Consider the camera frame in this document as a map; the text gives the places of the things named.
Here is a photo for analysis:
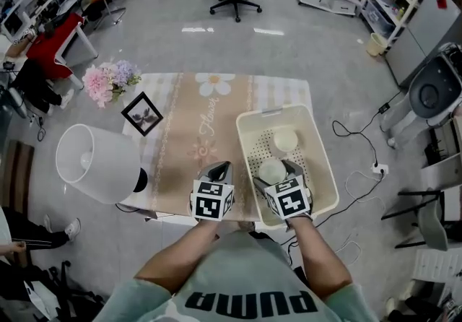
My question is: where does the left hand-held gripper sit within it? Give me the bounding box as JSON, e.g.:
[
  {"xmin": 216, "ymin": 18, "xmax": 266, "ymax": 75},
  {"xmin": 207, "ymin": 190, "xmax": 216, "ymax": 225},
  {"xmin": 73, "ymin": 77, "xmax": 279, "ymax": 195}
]
[{"xmin": 189, "ymin": 160, "xmax": 236, "ymax": 223}]

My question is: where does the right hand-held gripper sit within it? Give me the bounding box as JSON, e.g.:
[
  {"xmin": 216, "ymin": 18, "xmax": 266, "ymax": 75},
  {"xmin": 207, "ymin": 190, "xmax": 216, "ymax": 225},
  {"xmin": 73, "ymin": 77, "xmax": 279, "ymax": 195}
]
[{"xmin": 252, "ymin": 159, "xmax": 314, "ymax": 223}]

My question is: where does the cream mug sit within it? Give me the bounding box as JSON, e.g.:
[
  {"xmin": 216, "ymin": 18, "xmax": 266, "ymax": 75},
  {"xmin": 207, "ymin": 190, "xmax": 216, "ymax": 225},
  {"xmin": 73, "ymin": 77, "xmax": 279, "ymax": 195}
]
[
  {"xmin": 258, "ymin": 160, "xmax": 289, "ymax": 184},
  {"xmin": 271, "ymin": 128, "xmax": 300, "ymax": 157}
]

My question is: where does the cream perforated plastic basket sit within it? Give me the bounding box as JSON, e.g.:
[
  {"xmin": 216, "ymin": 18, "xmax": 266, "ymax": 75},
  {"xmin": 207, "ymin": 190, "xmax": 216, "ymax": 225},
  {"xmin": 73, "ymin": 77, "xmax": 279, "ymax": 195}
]
[{"xmin": 235, "ymin": 104, "xmax": 340, "ymax": 230}]

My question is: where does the person's left forearm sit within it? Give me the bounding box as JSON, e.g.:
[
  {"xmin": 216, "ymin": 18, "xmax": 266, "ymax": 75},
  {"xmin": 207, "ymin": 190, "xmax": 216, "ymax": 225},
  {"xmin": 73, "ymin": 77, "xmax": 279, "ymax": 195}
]
[{"xmin": 134, "ymin": 219, "xmax": 221, "ymax": 296}]

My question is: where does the person's right forearm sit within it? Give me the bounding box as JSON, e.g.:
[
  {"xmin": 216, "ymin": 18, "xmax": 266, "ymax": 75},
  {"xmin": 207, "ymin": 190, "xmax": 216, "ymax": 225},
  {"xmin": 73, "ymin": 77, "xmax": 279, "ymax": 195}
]
[{"xmin": 287, "ymin": 217, "xmax": 353, "ymax": 302}]

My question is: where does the floral cloth covered table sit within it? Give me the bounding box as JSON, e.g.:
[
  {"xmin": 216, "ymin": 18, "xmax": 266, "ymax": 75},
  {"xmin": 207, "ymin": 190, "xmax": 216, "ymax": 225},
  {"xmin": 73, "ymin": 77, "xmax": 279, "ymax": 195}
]
[{"xmin": 115, "ymin": 72, "xmax": 313, "ymax": 222}]

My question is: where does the person's pale green shirt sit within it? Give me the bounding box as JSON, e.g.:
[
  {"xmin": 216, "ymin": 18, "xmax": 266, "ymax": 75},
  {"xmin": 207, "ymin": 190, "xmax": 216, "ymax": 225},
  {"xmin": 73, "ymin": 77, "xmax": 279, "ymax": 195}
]
[{"xmin": 92, "ymin": 230, "xmax": 380, "ymax": 322}]

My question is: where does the white table lamp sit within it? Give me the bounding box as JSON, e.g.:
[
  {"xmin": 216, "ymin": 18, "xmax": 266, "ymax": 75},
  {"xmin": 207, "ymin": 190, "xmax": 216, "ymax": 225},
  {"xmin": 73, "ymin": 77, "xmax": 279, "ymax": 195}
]
[{"xmin": 55, "ymin": 123, "xmax": 149, "ymax": 205}]

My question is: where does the pink purple flower bouquet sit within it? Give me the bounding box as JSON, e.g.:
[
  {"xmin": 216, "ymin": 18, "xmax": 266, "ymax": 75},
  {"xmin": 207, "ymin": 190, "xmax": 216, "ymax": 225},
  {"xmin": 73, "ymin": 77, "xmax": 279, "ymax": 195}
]
[{"xmin": 82, "ymin": 59, "xmax": 142, "ymax": 109}]

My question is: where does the cream waste bin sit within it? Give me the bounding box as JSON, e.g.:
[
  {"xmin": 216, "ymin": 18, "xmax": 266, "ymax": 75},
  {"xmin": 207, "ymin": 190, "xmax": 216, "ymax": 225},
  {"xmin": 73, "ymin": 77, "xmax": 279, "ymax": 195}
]
[{"xmin": 366, "ymin": 32, "xmax": 388, "ymax": 58}]

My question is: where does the grey floor machine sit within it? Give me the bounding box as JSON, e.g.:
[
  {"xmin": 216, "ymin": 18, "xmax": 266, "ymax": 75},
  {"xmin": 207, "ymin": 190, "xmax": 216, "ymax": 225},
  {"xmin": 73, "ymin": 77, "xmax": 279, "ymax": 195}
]
[{"xmin": 380, "ymin": 44, "xmax": 462, "ymax": 150}]

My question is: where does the white slatted panel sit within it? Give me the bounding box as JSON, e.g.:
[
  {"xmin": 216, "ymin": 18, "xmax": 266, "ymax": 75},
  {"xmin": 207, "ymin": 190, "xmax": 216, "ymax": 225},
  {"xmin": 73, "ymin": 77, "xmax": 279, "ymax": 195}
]
[{"xmin": 413, "ymin": 248, "xmax": 462, "ymax": 282}]

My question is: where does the clear plastic bin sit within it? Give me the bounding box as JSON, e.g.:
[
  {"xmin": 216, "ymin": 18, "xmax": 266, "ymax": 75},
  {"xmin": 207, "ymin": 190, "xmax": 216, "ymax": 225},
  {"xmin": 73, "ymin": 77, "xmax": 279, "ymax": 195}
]
[{"xmin": 362, "ymin": 0, "xmax": 396, "ymax": 38}]

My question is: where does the black swivel chair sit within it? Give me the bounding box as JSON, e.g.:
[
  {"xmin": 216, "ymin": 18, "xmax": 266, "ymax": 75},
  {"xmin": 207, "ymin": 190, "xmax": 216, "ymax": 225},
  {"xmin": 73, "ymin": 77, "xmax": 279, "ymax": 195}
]
[{"xmin": 21, "ymin": 261, "xmax": 105, "ymax": 322}]

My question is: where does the brown floor mat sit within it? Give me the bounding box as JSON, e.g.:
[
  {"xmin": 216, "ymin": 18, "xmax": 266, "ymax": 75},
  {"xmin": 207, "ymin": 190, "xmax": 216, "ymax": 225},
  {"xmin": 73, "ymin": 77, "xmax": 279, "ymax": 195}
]
[{"xmin": 0, "ymin": 139, "xmax": 36, "ymax": 206}]

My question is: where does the grey metal cabinet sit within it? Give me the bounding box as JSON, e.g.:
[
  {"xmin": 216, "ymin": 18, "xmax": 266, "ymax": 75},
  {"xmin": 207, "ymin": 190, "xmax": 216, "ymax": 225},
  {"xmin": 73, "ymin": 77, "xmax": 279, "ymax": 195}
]
[{"xmin": 384, "ymin": 0, "xmax": 462, "ymax": 87}]

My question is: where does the red cloth covered table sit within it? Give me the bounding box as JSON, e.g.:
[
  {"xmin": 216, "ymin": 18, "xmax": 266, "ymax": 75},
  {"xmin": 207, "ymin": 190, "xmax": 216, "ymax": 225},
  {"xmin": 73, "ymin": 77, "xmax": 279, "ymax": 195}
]
[{"xmin": 25, "ymin": 12, "xmax": 99, "ymax": 90}]

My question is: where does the white floor cable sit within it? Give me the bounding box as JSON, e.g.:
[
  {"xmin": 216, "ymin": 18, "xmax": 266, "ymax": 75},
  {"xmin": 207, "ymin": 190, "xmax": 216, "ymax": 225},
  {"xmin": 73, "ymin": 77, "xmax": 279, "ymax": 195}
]
[{"xmin": 335, "ymin": 168, "xmax": 387, "ymax": 264}]

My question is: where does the black floor cable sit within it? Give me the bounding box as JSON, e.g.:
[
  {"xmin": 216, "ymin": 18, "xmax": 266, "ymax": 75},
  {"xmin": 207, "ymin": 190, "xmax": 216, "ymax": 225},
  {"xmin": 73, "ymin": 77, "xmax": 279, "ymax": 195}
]
[{"xmin": 281, "ymin": 173, "xmax": 383, "ymax": 245}]

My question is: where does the black picture frame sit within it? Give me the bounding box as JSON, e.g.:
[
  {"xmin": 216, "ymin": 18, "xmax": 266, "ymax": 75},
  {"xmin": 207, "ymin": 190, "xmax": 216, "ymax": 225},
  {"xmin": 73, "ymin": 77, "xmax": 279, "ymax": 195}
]
[{"xmin": 121, "ymin": 91, "xmax": 164, "ymax": 137}]

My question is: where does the black lamp cable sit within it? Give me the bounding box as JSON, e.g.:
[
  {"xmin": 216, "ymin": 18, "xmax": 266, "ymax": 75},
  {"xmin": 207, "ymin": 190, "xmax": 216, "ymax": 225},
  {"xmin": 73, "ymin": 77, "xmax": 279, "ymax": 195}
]
[{"xmin": 114, "ymin": 202, "xmax": 160, "ymax": 220}]

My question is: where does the black cable with adapter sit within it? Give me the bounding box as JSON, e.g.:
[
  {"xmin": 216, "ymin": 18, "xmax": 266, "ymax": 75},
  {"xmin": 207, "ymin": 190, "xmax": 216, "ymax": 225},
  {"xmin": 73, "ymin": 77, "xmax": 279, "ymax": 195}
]
[{"xmin": 331, "ymin": 91, "xmax": 404, "ymax": 166}]

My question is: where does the green chair black frame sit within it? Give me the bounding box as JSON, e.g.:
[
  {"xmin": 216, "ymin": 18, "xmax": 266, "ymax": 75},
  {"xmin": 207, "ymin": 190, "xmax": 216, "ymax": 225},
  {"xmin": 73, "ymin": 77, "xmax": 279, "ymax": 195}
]
[{"xmin": 381, "ymin": 188, "xmax": 462, "ymax": 251}]

